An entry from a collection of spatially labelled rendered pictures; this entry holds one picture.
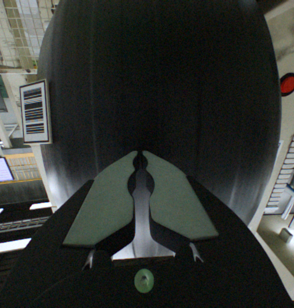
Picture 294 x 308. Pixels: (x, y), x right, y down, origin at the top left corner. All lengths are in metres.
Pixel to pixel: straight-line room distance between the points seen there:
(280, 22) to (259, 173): 0.31
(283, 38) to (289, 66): 0.05
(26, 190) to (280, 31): 12.76
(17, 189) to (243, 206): 12.86
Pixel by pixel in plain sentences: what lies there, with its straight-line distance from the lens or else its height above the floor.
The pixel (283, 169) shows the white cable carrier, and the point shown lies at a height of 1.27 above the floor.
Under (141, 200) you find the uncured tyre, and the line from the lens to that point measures 0.16.
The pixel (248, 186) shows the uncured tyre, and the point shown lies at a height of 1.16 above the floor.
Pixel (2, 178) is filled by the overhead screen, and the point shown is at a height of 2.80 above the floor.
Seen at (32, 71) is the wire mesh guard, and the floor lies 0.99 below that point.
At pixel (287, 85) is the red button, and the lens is 0.45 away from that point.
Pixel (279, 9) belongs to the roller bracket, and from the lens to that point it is 0.40.
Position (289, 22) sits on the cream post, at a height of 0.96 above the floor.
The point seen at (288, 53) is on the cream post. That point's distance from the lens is 0.44.
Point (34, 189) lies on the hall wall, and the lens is 12.55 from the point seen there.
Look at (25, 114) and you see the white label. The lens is 0.20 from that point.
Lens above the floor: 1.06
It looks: 24 degrees up
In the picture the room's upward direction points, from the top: 179 degrees clockwise
